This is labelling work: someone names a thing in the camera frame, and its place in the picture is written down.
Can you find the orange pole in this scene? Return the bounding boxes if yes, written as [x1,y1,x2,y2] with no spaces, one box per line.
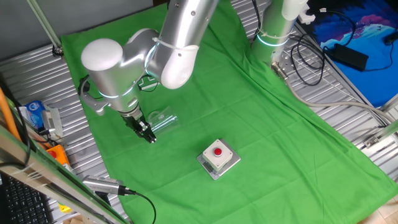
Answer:
[0,86,21,141]

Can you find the black camera cable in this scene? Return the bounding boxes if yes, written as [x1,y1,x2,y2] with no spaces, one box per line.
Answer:
[124,188,157,224]

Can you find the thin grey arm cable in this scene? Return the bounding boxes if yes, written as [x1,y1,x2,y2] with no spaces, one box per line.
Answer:
[151,36,200,52]

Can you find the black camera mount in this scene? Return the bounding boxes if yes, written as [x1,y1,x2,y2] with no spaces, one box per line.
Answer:
[95,191,111,206]

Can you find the green cloth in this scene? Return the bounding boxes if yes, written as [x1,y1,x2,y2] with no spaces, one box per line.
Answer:
[60,0,398,224]

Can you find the green-edged aluminium frame beam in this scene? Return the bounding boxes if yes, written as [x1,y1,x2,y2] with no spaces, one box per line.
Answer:
[0,124,130,224]

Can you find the thin black cable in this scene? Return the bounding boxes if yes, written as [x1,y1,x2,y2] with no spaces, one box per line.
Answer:
[0,82,32,169]

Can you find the black base cable bundle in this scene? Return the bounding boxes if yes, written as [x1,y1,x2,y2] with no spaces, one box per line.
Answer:
[290,32,326,87]

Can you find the black keyboard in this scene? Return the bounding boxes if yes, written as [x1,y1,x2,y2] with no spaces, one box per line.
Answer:
[0,174,53,224]

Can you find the blue painted mat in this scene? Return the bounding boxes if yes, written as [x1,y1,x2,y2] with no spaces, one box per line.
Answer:
[306,0,398,108]

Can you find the silver exterior camera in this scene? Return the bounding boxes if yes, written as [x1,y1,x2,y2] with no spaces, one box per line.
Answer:
[81,174,127,197]

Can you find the grey robot conduit hose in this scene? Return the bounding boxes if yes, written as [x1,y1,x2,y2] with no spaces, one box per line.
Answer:
[271,62,396,125]

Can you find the grey button box on plate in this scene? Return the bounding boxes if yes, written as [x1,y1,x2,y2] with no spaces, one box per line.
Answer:
[197,138,242,180]

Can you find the black computer mouse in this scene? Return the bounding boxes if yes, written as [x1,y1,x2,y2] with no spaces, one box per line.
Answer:
[384,32,398,46]

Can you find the black power adapter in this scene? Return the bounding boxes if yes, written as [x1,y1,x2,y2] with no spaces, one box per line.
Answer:
[325,43,370,72]

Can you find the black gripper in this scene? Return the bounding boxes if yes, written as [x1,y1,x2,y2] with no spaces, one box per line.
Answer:
[123,114,158,144]

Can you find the aluminium frame pole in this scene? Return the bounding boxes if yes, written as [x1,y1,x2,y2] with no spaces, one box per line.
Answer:
[26,0,65,58]
[363,119,398,149]

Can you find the wooden blocks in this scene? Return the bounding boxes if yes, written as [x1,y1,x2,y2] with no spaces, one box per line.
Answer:
[62,214,85,224]

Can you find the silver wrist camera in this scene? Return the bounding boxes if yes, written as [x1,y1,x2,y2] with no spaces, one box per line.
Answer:
[81,91,111,116]

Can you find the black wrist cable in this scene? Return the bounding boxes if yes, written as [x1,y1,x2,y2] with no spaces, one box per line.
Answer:
[78,74,93,100]

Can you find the clear glass cup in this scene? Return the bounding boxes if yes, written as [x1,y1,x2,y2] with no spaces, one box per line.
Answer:
[146,106,180,136]

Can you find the orange box red button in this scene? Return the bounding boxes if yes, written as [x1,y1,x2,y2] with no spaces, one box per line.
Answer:
[46,144,71,166]

